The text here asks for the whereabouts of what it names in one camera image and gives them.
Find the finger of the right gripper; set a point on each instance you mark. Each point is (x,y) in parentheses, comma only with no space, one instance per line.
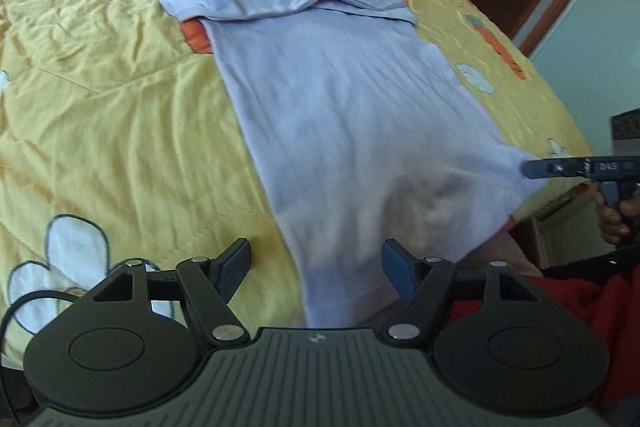
(554,168)

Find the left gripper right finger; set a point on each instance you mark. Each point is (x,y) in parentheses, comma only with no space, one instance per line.
(423,287)

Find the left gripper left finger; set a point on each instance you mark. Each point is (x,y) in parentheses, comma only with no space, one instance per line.
(207,286)

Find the lavender long-sleeve top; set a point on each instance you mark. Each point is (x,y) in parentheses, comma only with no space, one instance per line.
(360,131)

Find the person's right hand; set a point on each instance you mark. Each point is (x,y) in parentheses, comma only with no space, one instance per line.
(618,226)

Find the yellow cartoon quilt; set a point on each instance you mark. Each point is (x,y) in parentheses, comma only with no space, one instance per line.
(118,140)

